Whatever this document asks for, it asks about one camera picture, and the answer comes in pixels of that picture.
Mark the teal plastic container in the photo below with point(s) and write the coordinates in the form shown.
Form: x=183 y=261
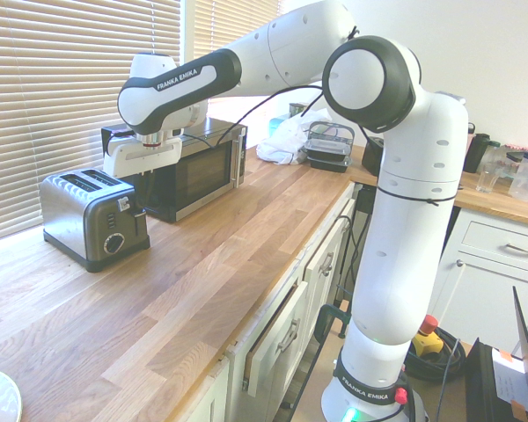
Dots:
x=278 y=126

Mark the black box appliance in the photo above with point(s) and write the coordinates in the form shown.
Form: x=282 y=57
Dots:
x=373 y=156

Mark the yellow emergency stop button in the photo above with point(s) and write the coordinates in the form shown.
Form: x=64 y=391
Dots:
x=426 y=336

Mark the stainless steel two-slot toaster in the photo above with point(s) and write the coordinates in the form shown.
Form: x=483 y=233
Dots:
x=79 y=215

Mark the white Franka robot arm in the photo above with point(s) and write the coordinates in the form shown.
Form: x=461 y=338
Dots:
x=400 y=211

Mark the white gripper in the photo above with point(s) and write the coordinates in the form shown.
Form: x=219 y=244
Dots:
x=143 y=159

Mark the black toaster dial knob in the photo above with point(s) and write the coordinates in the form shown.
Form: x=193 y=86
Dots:
x=114 y=244

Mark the black robot stand frame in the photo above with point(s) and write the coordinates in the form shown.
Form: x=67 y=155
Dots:
x=310 y=373

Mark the white plastic bag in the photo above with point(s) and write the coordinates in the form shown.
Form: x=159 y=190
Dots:
x=286 y=143

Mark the narrow beige window blinds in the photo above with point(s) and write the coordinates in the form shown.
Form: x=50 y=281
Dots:
x=233 y=26

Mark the white open drawer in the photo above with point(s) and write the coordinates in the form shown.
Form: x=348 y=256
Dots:
x=275 y=334

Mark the wide beige window blinds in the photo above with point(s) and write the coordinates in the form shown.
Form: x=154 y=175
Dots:
x=48 y=110

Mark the green clamp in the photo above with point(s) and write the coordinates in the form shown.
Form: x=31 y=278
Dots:
x=330 y=323

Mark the white plate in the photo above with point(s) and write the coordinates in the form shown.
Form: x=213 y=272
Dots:
x=2 y=395

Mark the stainless steel black microwave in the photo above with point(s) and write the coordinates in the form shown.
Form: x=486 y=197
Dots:
x=202 y=171

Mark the clear drinking glass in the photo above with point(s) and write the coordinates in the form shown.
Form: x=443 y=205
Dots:
x=486 y=178

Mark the black food container stack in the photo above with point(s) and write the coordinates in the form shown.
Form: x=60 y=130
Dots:
x=327 y=147

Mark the dark drinking bottle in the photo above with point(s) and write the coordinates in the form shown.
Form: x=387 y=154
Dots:
x=477 y=151

